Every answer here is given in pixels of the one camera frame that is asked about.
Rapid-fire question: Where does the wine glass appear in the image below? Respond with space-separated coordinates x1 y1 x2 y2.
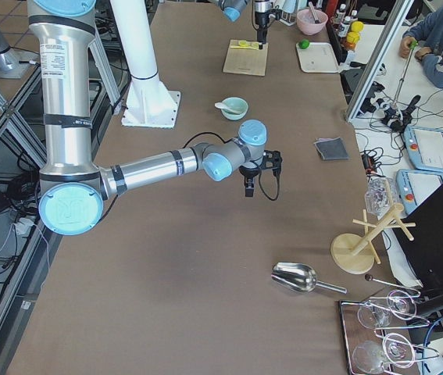
352 333 416 374
357 290 416 329

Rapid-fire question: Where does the wooden mug tree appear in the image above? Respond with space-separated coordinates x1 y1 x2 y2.
330 183 416 274

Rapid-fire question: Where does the wine glass upper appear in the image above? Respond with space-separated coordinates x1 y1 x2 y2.
357 290 416 329

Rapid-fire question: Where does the mint green bowl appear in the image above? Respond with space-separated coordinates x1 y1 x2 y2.
221 97 248 120

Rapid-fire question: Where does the pink bowl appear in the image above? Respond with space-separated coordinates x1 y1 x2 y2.
296 9 329 35

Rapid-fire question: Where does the teach pendant lower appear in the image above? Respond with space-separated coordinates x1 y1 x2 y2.
395 169 443 214

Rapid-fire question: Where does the black monitor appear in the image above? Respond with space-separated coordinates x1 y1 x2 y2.
394 184 443 289

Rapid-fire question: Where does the white tray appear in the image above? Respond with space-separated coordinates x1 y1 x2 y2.
295 42 339 73

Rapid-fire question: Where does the clear plastic container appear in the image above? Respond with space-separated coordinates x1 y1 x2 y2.
364 177 399 216

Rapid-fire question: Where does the yellow plastic knife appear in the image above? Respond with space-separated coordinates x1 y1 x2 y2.
229 43 259 50

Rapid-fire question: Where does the metal scoop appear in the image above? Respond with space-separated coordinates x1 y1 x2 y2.
271 262 348 294

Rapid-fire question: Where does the green lime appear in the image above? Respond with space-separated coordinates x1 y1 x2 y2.
299 39 310 49

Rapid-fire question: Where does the wire glass rack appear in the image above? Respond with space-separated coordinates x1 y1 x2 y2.
338 295 439 374

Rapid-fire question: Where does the teach pendant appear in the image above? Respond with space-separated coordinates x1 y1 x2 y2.
395 169 443 214
403 126 443 173

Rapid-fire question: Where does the bamboo cutting board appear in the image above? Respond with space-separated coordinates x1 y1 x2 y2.
223 39 268 77

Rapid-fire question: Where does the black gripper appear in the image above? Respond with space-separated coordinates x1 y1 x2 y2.
253 1 270 42
240 163 259 198

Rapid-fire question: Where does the wine glass lower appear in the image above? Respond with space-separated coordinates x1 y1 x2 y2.
352 333 416 374

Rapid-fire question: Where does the yellow lemon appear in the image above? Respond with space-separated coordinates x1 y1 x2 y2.
349 20 364 33

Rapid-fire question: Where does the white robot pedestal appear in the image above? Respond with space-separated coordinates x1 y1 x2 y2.
111 1 180 129

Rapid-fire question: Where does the white ceramic spoon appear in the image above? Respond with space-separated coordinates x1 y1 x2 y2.
214 102 244 115

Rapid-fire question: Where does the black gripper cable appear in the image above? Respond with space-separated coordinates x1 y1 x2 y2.
258 149 283 202

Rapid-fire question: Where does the dark grey cloth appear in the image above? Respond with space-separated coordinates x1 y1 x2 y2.
314 137 349 161

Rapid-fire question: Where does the teach pendant upper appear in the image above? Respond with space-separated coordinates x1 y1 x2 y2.
403 126 443 173

